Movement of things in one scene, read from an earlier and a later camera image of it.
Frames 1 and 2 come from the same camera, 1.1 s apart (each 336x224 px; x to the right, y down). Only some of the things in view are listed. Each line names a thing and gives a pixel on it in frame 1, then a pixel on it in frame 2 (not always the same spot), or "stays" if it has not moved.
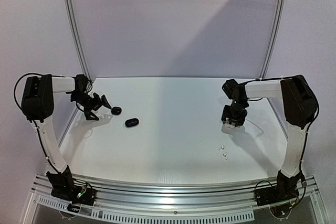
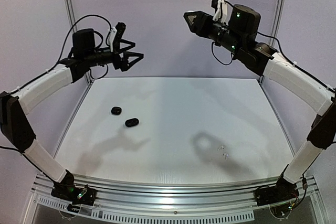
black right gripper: [233, 117] -> [202, 22]
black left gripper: [97, 104] -> [118, 63]
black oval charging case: [116, 110] stays
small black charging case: [132, 122] stays
